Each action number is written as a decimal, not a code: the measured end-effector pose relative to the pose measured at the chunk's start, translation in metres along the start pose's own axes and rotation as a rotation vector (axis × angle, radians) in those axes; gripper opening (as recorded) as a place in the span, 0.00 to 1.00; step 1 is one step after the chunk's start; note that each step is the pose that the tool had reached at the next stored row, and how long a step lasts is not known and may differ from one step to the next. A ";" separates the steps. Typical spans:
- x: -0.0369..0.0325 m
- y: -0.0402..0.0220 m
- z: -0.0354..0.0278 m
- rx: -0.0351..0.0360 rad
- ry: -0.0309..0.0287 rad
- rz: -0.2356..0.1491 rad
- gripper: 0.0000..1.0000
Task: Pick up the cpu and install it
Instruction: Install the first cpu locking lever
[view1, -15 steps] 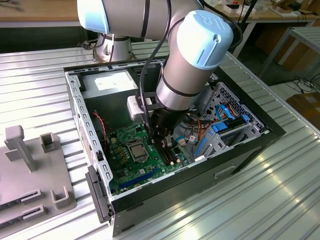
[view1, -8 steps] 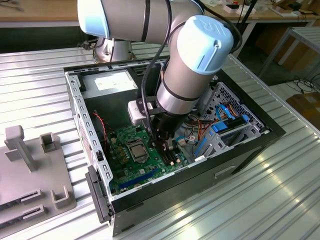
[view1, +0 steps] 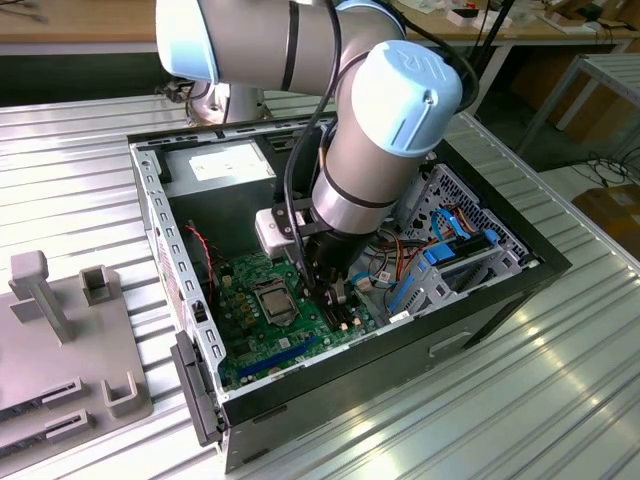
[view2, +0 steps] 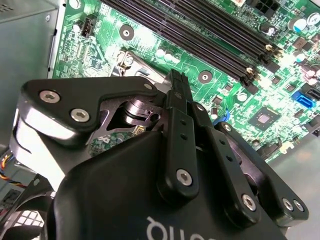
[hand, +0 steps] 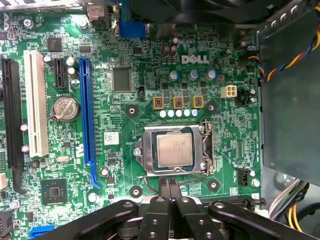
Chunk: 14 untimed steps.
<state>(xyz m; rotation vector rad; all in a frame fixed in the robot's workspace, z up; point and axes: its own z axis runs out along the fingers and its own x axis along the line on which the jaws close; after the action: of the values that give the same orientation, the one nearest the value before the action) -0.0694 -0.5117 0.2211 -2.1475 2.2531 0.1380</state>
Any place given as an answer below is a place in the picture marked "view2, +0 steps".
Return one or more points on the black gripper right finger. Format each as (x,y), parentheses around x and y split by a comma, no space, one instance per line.
(215,150)

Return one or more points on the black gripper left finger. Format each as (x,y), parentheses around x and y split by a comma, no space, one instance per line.
(112,87)

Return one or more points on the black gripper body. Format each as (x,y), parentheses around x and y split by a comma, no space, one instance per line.
(112,195)

